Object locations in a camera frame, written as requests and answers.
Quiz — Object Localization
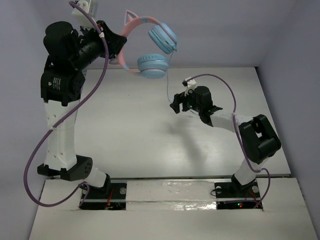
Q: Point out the purple cable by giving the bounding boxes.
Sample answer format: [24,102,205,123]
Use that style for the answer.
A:
[23,1,111,208]
[183,73,271,210]

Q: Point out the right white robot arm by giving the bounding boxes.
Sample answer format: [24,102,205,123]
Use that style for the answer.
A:
[170,86,281,197]

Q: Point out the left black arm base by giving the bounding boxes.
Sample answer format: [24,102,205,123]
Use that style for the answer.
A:
[79,181,127,211]

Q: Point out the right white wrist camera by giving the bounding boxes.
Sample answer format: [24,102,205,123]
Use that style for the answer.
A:
[182,77,197,96]

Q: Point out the white foam front panel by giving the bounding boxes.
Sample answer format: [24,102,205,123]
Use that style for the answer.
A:
[125,179,217,211]

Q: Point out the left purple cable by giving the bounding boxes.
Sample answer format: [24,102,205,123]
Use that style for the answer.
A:
[23,1,111,208]

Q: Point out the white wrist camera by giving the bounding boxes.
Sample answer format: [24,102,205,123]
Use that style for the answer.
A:
[71,0,98,30]
[182,77,197,96]

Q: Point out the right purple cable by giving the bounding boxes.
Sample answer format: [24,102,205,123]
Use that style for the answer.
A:
[183,73,271,210]

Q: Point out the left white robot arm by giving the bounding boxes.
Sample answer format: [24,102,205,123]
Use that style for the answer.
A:
[37,20,127,197]

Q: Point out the pink blue cat-ear headphones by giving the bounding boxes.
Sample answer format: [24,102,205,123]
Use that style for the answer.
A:
[109,8,181,79]

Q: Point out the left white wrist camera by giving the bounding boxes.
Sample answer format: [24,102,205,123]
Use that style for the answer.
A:
[71,0,98,30]

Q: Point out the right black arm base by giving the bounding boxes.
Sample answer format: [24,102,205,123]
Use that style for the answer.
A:
[210,176,263,210]

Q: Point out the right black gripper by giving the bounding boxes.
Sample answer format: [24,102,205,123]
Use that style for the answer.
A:
[170,87,203,114]

